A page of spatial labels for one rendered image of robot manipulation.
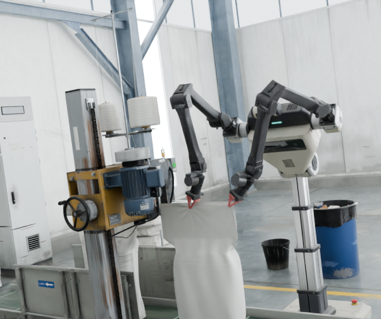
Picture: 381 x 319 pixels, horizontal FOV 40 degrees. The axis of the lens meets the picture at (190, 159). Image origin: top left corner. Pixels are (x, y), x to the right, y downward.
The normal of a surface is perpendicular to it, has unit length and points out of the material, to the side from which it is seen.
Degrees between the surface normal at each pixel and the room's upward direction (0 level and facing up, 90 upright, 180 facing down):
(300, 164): 130
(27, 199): 90
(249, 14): 90
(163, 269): 90
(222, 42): 90
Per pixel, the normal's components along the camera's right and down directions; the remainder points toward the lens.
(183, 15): 0.82, -0.07
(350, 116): -0.56, 0.11
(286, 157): -0.35, 0.72
